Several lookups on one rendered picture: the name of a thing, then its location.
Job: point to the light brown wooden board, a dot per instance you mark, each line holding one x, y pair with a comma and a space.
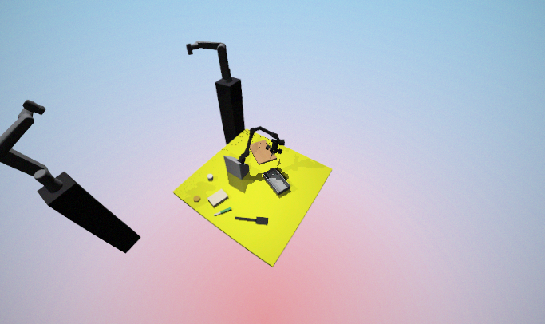
260, 153

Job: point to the beige rectangular block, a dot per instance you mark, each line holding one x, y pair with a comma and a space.
217, 197

